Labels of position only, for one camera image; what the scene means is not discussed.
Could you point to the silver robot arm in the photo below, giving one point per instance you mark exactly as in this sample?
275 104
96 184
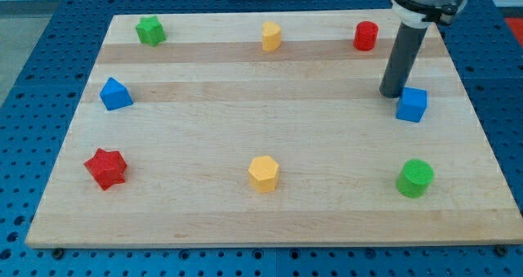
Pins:
419 14

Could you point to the green star block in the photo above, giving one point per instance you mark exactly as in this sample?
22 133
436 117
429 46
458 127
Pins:
150 31

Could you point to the red star block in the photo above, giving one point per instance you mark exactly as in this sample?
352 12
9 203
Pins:
107 168

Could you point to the wooden board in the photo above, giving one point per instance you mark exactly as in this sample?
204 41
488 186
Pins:
208 100

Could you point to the yellow hexagon block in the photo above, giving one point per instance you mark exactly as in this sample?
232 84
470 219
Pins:
263 173

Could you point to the yellow half-round block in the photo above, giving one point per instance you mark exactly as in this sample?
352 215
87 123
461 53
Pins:
271 36

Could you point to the red cylinder block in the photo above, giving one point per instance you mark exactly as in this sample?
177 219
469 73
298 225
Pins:
366 34

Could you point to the blue triangular block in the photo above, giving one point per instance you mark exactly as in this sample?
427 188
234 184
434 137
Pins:
114 95

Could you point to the blue cube block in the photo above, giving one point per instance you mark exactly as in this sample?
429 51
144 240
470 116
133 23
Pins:
412 104

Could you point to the green cylinder block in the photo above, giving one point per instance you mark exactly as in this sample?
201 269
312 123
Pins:
414 178

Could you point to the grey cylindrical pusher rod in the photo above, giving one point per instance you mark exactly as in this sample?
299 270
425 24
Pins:
403 55

